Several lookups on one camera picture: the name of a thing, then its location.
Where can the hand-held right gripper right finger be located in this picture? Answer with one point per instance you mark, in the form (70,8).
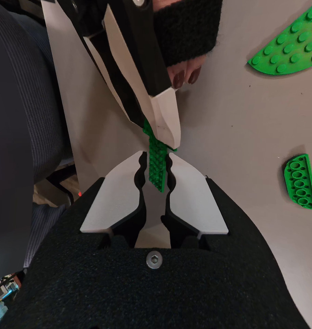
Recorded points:
(197,198)

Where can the black chair base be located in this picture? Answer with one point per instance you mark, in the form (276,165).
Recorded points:
(60,180)

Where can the green half-round lego plate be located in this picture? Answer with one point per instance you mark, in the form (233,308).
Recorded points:
(292,48)

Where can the small green curved lego plate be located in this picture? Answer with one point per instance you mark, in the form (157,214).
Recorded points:
(299,182)

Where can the green lego plate assembly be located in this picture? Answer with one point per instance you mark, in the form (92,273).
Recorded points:
(156,167)

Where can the dark grey office chair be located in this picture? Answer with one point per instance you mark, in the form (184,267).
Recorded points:
(17,115)

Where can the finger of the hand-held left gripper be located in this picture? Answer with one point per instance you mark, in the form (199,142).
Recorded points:
(166,118)
(93,50)

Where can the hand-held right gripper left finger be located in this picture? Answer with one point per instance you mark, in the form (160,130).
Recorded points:
(114,198)

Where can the person's left hand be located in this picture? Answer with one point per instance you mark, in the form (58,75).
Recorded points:
(186,33)

